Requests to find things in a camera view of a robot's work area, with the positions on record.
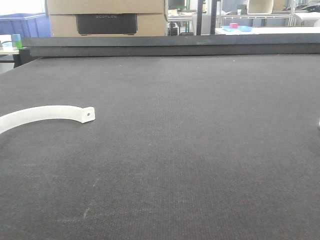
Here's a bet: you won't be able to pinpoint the white curved PVC pipe clamp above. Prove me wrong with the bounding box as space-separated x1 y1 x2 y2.
0 105 96 133

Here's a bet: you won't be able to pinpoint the cardboard box with black panel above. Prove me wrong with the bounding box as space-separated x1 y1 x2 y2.
49 13 168 37

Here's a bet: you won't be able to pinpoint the pink cube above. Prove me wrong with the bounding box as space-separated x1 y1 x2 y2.
229 22 238 29

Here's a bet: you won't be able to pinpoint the blue flat tray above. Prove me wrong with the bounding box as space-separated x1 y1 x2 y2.
222 25 253 33

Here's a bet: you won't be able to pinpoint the black vertical posts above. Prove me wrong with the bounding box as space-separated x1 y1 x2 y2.
196 0 221 36

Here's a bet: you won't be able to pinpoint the dark raised table edge board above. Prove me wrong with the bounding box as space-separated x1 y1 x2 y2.
22 33 320 58

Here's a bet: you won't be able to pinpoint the upper cardboard box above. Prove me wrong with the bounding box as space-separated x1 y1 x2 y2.
45 0 168 15

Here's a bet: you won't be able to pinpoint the large blue crate background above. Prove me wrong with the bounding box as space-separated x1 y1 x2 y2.
0 12 51 38

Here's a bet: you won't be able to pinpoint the blue green small cup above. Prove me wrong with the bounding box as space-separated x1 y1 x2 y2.
11 34 23 49

